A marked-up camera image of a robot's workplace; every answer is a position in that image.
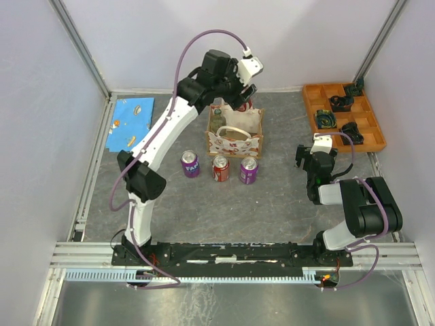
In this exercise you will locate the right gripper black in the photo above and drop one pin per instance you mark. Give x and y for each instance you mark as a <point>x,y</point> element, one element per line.
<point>300,154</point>

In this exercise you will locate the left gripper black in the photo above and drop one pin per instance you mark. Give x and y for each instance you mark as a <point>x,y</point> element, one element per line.
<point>237,100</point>

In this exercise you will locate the red cola can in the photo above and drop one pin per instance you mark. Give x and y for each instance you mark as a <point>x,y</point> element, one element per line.
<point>220,165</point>
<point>246,106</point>

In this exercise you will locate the patterned canvas bag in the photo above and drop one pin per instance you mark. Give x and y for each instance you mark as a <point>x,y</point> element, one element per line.
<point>242,135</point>

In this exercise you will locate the purple Fanta can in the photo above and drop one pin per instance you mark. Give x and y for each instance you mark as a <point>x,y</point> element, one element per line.
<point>248,170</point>
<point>190,164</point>

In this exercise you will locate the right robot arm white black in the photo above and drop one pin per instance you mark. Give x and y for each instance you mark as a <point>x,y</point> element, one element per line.
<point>370,210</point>

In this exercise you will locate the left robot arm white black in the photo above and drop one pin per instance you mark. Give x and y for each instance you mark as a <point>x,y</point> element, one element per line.
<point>139,167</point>

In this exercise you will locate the blue yellow rolled sock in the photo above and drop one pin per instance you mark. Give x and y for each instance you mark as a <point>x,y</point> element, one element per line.
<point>325,119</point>

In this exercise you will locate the orange compartment tray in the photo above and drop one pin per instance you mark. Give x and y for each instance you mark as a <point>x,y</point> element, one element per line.
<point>316,97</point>

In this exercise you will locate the black rolled sock front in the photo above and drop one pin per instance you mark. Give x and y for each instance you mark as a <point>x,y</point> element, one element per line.
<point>352,131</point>

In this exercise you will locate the black rolled sock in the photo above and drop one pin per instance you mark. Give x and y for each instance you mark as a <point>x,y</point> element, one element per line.
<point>352,131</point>
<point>341,104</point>

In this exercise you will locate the black rolled sock centre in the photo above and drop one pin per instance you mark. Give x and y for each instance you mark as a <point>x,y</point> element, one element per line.
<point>341,104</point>

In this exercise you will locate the dark green sock back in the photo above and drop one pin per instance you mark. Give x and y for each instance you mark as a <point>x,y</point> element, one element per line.
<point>356,88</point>

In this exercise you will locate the blue patterned cloth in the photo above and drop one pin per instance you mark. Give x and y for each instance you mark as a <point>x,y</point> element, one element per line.
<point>130,123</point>

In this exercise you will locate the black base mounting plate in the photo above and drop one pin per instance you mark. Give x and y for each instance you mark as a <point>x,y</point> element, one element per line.
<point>237,260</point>

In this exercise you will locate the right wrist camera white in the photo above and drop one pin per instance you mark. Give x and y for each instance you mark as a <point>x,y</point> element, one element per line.
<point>321,143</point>

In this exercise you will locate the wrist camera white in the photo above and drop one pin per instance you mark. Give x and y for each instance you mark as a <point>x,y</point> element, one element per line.
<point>248,67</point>
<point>321,143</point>

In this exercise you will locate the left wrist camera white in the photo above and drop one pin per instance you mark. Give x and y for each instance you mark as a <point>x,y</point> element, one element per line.
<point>248,67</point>

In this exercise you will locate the aluminium frame rail front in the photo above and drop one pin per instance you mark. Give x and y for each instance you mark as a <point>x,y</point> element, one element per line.
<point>98,255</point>

